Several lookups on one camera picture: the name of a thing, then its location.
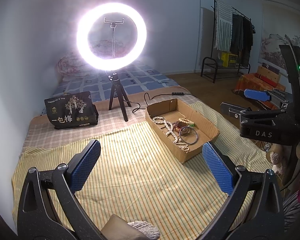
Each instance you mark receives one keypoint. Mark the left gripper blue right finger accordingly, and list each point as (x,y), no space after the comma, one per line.
(221,167)

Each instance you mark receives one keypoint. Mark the white ring light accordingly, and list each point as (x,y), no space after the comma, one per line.
(86,24)

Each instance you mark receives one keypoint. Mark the orange cloth covered furniture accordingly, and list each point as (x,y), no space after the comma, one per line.
(266,78)

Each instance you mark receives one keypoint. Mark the right gloved hand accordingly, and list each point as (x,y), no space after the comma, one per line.
(278,156)

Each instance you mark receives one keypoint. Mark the black clothes rack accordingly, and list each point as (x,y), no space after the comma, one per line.
(211,65)

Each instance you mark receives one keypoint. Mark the black thin bangle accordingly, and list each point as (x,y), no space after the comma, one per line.
(191,138)

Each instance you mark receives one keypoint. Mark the black tripod stand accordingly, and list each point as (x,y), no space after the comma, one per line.
(118,91)

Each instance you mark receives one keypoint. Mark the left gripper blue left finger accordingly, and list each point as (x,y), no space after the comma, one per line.
(81,165)

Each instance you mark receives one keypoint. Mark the black printed snack bag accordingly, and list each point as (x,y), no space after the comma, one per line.
(71,111)

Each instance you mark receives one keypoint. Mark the white striped hanging towel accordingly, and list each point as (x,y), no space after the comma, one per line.
(223,26)

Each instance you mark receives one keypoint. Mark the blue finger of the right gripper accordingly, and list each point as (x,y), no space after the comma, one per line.
(233,110)
(257,95)

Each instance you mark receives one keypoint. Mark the yellow striped bed cloth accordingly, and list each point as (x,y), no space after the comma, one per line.
(136,178)

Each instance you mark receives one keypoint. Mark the dark hanging clothes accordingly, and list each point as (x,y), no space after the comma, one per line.
(242,38)

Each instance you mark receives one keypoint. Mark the open cardboard box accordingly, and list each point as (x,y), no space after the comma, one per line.
(163,115)

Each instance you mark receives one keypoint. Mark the yellow box on rack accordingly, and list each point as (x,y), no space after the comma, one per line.
(229,60)

